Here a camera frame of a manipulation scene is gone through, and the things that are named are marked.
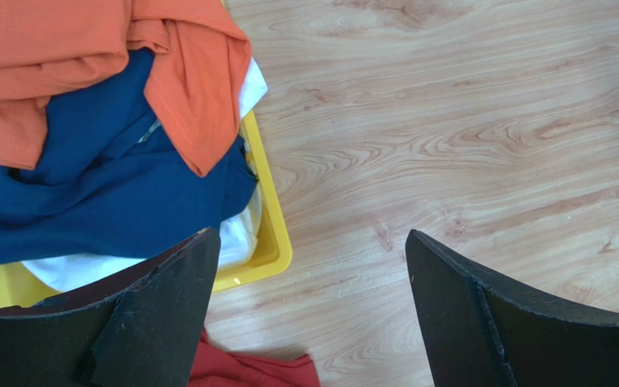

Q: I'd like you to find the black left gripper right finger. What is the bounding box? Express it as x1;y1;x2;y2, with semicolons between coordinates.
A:
405;230;619;386

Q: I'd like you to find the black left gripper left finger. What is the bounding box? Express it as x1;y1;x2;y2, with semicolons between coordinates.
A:
0;229;220;386

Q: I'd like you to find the orange t-shirt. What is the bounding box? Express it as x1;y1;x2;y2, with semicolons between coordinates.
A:
0;1;251;176

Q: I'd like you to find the red t-shirt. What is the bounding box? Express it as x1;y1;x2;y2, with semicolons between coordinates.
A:
188;331;321;387

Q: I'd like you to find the yellow plastic bin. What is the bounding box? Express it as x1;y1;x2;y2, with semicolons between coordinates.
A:
0;111;293;308

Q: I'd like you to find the navy blue t-shirt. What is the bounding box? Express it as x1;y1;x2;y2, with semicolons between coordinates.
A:
0;49;257;264

